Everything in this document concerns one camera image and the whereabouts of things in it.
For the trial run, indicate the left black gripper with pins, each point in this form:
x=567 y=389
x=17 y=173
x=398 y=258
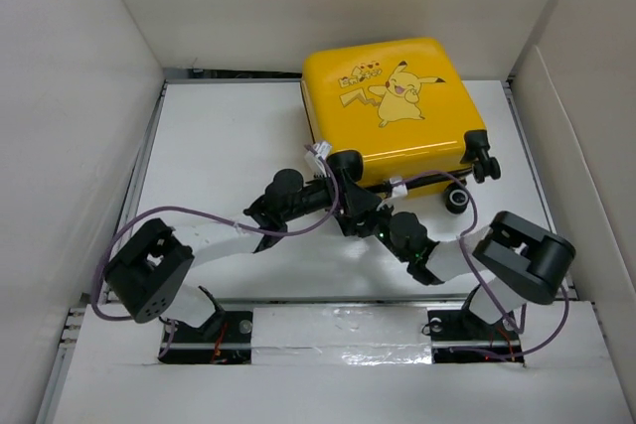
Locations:
x=344 y=196

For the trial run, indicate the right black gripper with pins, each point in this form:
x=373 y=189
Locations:
x=346 y=226

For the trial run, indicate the yellow cartoon suitcase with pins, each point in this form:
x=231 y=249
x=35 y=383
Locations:
x=403 y=106

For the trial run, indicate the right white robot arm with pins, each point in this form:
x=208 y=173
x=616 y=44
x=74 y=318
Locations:
x=515 y=261

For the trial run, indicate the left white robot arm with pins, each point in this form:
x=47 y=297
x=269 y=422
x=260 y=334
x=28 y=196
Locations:
x=148 y=273

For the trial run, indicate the white foam cover panel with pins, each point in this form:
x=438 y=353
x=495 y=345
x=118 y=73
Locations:
x=340 y=335

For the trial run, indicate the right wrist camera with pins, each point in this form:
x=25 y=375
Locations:
x=398 y=191

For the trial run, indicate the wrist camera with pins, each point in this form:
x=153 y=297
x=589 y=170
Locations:
x=398 y=191
x=316 y=155

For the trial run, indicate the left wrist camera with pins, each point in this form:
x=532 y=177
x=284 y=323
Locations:
x=316 y=155

